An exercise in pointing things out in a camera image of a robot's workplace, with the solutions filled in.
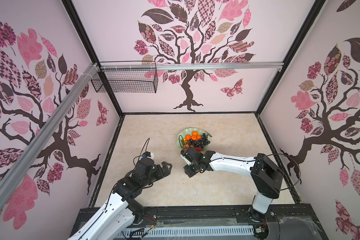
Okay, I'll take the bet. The dark grape bunch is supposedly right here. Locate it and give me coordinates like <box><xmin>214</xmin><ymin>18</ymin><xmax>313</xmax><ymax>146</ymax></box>
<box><xmin>186</xmin><ymin>131</ymin><xmax>212</xmax><ymax>148</ymax></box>

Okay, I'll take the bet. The green scalloped fruit bowl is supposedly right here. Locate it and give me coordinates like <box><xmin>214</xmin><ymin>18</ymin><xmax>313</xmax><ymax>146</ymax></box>
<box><xmin>176</xmin><ymin>128</ymin><xmax>213</xmax><ymax>151</ymax></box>

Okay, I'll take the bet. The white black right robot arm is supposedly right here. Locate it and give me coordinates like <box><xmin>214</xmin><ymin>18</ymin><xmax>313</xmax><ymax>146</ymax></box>
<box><xmin>180</xmin><ymin>148</ymin><xmax>284</xmax><ymax>223</ymax></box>

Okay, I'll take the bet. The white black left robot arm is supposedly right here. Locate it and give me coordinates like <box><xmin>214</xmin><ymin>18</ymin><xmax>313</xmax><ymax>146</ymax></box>
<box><xmin>70</xmin><ymin>157</ymin><xmax>173</xmax><ymax>240</ymax></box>

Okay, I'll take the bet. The white vented strip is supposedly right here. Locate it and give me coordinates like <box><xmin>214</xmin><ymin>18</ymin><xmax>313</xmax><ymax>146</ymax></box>
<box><xmin>115</xmin><ymin>226</ymin><xmax>254</xmax><ymax>240</ymax></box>

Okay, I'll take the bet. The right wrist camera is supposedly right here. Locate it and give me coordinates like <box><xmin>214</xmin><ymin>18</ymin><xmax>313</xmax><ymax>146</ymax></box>
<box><xmin>181</xmin><ymin>147</ymin><xmax>203</xmax><ymax>164</ymax></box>

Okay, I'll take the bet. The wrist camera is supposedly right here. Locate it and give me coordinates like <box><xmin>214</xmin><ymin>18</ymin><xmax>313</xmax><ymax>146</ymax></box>
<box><xmin>181</xmin><ymin>147</ymin><xmax>203</xmax><ymax>164</ymax></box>
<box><xmin>142</xmin><ymin>152</ymin><xmax>154</xmax><ymax>160</ymax></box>

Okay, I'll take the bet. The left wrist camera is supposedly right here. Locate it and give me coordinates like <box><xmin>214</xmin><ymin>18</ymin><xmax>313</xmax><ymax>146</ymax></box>
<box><xmin>142</xmin><ymin>152</ymin><xmax>154</xmax><ymax>160</ymax></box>

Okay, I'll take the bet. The black wire basket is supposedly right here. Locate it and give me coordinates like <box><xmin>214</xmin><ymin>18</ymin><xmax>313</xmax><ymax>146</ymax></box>
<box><xmin>91</xmin><ymin>60</ymin><xmax>159</xmax><ymax>94</ymax></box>

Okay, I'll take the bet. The black base frame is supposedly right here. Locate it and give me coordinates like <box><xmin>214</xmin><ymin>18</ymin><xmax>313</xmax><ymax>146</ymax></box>
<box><xmin>70</xmin><ymin>204</ymin><xmax>327</xmax><ymax>240</ymax></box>

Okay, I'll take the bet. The aluminium rail back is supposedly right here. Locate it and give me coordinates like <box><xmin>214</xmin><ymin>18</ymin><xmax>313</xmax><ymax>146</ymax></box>
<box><xmin>101</xmin><ymin>62</ymin><xmax>284</xmax><ymax>71</ymax></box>

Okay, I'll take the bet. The aluminium rail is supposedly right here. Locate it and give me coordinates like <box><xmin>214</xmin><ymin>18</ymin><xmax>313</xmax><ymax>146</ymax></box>
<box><xmin>101</xmin><ymin>62</ymin><xmax>284</xmax><ymax>71</ymax></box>
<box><xmin>0</xmin><ymin>63</ymin><xmax>99</xmax><ymax>210</ymax></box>

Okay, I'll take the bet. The aluminium rail left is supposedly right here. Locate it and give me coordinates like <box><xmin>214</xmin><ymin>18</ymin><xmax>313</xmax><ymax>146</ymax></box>
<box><xmin>0</xmin><ymin>63</ymin><xmax>99</xmax><ymax>210</ymax></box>

